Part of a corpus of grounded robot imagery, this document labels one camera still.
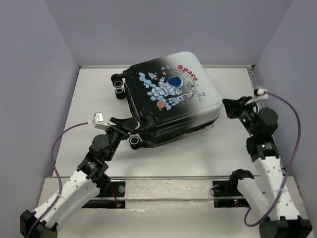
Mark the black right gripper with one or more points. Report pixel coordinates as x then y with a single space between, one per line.
233 106

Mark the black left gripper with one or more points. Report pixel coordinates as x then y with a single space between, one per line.
129 124

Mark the black kids suitcase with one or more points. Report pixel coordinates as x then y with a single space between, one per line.
171 96

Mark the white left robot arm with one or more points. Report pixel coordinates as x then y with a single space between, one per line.
87 181

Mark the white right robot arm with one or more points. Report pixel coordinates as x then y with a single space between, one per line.
278 216

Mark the white foreground platform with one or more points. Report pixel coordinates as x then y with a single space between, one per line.
159 207

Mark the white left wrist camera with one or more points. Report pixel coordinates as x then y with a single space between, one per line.
98 122

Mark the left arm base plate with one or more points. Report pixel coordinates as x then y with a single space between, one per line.
111 198

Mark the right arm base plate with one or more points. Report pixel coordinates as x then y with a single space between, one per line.
235 191

